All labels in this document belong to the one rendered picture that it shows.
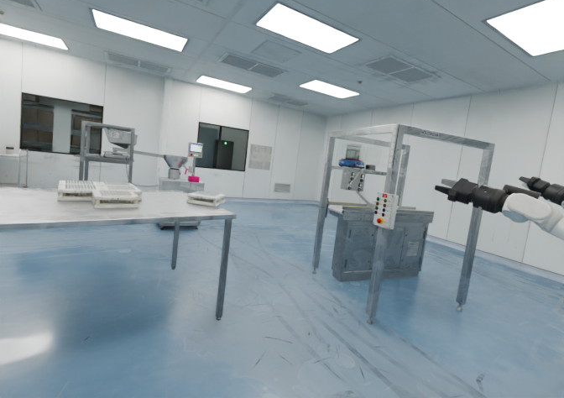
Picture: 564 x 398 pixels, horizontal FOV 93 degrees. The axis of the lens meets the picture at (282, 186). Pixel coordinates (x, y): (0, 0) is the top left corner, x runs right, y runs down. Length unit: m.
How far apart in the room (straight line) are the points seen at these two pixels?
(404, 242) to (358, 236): 0.69
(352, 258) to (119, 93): 5.98
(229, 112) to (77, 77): 3.26
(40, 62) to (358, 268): 6.86
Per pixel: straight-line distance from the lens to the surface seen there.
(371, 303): 2.49
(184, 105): 7.31
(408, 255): 3.71
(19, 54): 7.53
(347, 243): 3.06
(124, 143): 5.13
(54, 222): 1.72
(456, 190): 1.19
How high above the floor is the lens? 1.23
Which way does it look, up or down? 5 degrees down
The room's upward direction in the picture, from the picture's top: 7 degrees clockwise
